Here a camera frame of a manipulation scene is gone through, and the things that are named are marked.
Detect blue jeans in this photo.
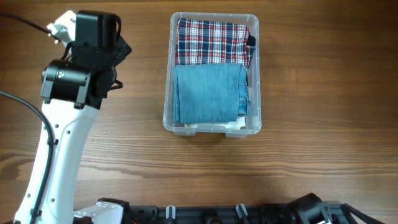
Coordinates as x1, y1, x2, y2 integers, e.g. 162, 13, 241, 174
173, 63, 251, 124

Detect white printed shirt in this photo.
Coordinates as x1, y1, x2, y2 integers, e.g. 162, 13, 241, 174
184, 116, 246, 129

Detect red blue plaid shirt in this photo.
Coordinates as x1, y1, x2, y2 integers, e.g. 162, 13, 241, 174
175, 18, 256, 67

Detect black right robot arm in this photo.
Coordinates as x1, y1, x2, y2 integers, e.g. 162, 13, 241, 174
289, 193, 384, 224

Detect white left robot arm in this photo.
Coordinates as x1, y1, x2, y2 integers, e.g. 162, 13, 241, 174
14, 60, 129, 223

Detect clear plastic storage bin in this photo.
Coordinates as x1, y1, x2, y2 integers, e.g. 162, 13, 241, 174
163, 12, 262, 138

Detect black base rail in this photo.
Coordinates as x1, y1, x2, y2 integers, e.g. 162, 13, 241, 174
130, 204, 299, 224

